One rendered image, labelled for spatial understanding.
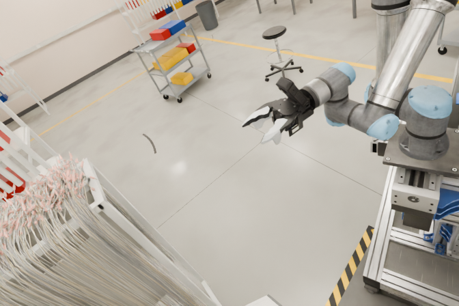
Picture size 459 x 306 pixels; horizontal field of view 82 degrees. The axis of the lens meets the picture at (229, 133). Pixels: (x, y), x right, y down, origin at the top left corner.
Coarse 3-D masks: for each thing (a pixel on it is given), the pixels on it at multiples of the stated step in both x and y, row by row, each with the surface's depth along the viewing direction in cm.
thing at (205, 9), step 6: (210, 0) 667; (198, 6) 659; (204, 6) 652; (210, 6) 660; (198, 12) 669; (204, 12) 661; (210, 12) 666; (204, 18) 673; (210, 18) 673; (216, 18) 686; (204, 24) 686; (210, 24) 682; (216, 24) 689
